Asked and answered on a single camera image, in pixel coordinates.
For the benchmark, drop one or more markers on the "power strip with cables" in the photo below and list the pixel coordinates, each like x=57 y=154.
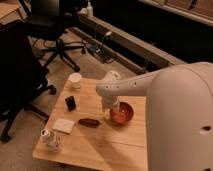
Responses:
x=99 y=53

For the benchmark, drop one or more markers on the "white spray bottle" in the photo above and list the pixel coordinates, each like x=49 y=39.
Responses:
x=89 y=9

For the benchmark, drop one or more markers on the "black office chair near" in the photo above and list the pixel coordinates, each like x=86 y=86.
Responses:
x=22 y=77

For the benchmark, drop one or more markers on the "dark red sausage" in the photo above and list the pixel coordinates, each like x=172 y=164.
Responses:
x=89 y=122

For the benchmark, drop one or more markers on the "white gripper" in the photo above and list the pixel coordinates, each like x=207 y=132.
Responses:
x=110 y=103

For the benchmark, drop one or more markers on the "black office chair far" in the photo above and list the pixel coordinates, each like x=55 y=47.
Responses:
x=48 y=20

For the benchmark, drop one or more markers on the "red ceramic bowl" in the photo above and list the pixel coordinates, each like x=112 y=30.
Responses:
x=126 y=114

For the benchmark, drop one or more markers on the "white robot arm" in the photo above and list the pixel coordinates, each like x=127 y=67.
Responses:
x=179 y=113

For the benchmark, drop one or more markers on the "small black box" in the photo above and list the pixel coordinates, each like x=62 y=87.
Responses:
x=70 y=102

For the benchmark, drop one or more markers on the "white paper cup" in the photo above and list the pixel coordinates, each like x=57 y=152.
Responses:
x=75 y=80

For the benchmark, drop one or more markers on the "black office chair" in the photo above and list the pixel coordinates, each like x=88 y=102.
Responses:
x=22 y=77
x=48 y=20

